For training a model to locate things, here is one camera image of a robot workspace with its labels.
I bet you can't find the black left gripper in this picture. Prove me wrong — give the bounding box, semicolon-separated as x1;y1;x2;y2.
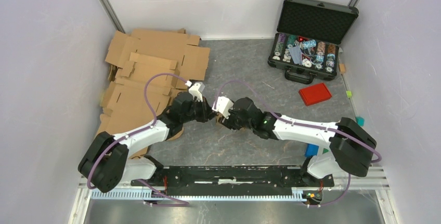
181;97;218;124

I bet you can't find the brown cardboard box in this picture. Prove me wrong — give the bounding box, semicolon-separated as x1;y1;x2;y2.
216;114;229;128

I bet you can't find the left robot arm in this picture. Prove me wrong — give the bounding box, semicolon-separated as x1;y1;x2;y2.
78;92;217;193

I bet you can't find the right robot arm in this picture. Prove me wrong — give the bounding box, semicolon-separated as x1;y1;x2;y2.
213;97;380;187

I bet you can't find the red flat box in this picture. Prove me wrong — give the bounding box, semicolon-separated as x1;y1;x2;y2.
299;83;332;106

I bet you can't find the stack of flat cardboard boxes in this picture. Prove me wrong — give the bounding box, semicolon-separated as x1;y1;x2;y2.
96;28;211;160

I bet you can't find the blue block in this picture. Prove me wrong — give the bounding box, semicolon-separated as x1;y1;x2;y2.
304;144;319;157

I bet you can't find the black poker chip case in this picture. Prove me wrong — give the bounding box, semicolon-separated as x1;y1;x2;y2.
267;0;359;84

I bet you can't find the small orange wooden block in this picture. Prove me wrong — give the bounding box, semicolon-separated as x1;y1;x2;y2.
339;63;346;74

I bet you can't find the teal cube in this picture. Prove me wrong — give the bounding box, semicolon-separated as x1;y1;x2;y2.
355;116;365;126

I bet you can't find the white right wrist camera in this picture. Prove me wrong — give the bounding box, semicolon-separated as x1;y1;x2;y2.
212;96;234;119

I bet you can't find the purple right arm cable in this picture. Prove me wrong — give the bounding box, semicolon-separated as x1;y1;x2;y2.
213;80;382;207

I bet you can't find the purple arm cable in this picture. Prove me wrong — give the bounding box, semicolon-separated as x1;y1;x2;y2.
86;73;192;207
213;80;382;207

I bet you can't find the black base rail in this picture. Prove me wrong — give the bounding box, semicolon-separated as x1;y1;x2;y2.
147;165;334;196

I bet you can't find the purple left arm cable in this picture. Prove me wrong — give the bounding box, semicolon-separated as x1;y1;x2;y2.
86;73;192;207

